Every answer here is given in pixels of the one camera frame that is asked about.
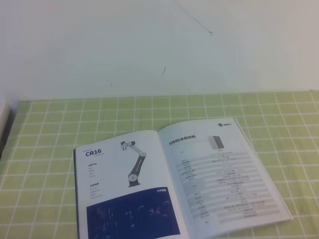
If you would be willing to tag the robot catalogue book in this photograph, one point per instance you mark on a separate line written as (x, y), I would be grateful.
(194, 179)

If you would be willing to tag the green checkered tablecloth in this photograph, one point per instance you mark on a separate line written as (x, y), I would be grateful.
(37, 194)

